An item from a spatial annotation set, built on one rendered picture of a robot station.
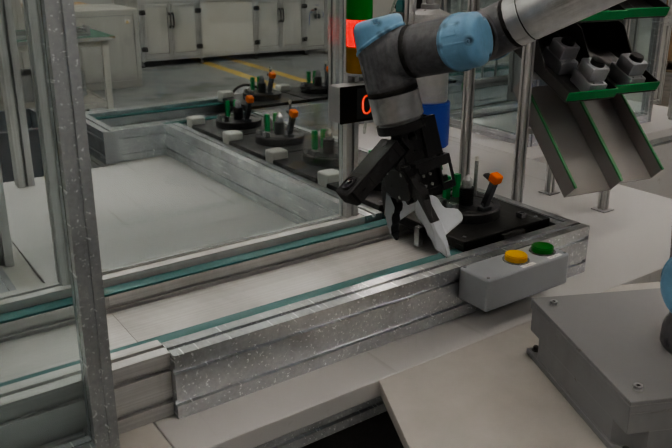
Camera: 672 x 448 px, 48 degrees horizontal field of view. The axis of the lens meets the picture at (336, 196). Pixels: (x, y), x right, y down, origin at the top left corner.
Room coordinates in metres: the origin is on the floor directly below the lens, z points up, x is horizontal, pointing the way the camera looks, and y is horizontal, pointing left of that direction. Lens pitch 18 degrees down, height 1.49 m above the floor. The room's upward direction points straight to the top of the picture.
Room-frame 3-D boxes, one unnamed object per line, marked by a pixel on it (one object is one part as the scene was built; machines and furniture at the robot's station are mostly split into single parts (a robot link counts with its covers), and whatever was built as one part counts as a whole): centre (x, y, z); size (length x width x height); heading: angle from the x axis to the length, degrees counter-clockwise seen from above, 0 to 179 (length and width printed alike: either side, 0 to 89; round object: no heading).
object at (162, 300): (1.31, -0.01, 0.91); 0.84 x 0.28 x 0.10; 125
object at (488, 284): (1.24, -0.32, 0.93); 0.21 x 0.07 x 0.06; 125
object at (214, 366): (1.18, -0.13, 0.91); 0.89 x 0.06 x 0.11; 125
